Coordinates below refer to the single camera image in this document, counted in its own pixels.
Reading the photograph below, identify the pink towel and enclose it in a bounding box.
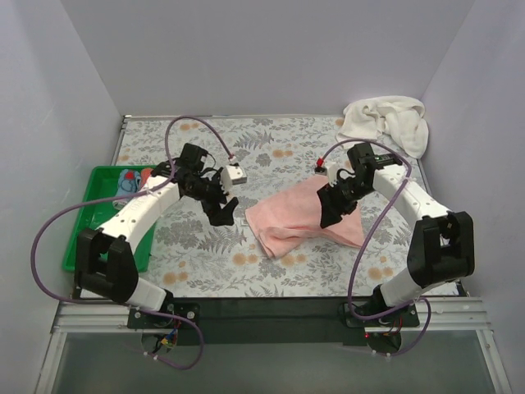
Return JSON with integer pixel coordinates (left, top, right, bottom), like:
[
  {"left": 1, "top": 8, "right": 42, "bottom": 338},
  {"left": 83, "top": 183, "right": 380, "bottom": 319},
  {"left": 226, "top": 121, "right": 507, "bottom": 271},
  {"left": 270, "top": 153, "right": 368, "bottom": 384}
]
[{"left": 245, "top": 175, "right": 364, "bottom": 259}]

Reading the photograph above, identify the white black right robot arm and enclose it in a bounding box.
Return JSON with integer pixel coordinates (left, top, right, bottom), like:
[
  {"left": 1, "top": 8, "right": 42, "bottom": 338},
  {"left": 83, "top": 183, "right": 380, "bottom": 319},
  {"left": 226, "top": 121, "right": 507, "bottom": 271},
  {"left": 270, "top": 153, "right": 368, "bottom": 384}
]
[{"left": 315, "top": 139, "right": 475, "bottom": 321}]

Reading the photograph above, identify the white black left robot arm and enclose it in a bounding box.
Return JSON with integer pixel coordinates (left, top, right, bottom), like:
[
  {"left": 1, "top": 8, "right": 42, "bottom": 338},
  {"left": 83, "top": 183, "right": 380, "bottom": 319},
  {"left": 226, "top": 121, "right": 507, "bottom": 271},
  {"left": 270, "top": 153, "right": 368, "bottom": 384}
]
[{"left": 74, "top": 144, "right": 247, "bottom": 312}]

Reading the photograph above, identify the orange rolled towel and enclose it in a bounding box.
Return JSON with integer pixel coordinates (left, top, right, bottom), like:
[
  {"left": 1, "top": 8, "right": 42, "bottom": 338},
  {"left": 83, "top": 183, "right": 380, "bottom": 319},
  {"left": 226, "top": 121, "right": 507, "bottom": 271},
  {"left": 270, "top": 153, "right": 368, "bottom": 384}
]
[{"left": 138, "top": 167, "right": 153, "bottom": 190}]

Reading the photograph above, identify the blue rolled towel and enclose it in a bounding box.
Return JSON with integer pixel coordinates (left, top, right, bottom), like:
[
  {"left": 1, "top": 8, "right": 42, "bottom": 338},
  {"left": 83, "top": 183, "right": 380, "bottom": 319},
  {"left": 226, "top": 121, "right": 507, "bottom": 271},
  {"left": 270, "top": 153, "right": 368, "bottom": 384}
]
[{"left": 116, "top": 169, "right": 141, "bottom": 197}]

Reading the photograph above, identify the white crumpled towel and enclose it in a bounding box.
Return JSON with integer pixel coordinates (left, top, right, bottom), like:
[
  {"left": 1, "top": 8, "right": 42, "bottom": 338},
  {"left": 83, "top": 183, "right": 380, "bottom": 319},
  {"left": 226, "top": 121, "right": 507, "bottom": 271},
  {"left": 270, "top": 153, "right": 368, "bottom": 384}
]
[{"left": 336, "top": 95, "right": 429, "bottom": 159}]

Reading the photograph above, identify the green plastic tray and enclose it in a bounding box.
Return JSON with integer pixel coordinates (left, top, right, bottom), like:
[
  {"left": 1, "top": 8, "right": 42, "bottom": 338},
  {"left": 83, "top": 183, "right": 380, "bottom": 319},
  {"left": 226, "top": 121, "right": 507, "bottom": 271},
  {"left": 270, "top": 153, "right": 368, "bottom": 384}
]
[{"left": 61, "top": 165, "right": 165, "bottom": 273}]

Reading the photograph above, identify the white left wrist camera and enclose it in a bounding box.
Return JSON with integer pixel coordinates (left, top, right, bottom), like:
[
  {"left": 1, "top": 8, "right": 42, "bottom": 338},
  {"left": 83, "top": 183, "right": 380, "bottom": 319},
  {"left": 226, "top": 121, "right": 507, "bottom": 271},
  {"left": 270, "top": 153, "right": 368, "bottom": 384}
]
[{"left": 221, "top": 164, "right": 248, "bottom": 189}]

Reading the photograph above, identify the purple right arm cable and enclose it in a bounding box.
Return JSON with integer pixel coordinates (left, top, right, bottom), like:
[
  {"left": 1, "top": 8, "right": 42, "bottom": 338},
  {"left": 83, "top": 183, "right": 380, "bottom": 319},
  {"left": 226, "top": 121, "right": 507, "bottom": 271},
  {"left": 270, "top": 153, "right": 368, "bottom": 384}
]
[{"left": 319, "top": 139, "right": 431, "bottom": 357}]

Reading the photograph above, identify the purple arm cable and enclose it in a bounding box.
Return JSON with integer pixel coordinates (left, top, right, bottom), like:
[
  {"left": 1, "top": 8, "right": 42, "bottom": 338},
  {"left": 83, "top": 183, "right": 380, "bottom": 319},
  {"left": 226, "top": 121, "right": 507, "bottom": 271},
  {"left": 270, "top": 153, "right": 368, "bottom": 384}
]
[
  {"left": 30, "top": 117, "right": 237, "bottom": 369},
  {"left": 319, "top": 139, "right": 431, "bottom": 357}
]

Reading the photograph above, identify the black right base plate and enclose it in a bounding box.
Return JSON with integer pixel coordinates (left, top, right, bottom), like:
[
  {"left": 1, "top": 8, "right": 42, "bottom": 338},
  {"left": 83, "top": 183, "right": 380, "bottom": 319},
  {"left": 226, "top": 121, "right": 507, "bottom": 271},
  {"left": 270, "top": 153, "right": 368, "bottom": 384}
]
[{"left": 337, "top": 299, "right": 421, "bottom": 328}]

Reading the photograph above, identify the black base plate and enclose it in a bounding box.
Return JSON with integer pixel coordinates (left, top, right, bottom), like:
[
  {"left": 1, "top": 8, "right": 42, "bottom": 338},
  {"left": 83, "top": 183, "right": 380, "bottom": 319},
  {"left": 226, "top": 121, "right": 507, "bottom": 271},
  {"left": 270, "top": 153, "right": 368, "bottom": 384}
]
[
  {"left": 337, "top": 299, "right": 421, "bottom": 328},
  {"left": 126, "top": 301, "right": 200, "bottom": 330}
]

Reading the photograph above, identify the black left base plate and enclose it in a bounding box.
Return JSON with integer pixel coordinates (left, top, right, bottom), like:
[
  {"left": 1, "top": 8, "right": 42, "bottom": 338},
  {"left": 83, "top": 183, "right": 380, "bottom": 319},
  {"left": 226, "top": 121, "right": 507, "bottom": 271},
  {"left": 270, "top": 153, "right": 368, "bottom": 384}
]
[{"left": 126, "top": 301, "right": 200, "bottom": 330}]

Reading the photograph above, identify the aluminium frame rail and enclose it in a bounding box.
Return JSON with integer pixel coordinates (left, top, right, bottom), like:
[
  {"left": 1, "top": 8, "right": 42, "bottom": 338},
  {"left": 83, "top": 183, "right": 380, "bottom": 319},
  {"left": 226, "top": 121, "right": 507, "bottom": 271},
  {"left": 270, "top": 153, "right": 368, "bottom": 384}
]
[{"left": 52, "top": 296, "right": 491, "bottom": 332}]

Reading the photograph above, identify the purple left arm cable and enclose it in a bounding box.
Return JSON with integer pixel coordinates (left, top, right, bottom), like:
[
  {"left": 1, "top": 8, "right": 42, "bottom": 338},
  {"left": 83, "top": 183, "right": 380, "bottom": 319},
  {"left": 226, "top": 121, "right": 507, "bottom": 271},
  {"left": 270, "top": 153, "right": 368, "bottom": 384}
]
[{"left": 30, "top": 117, "right": 237, "bottom": 369}]

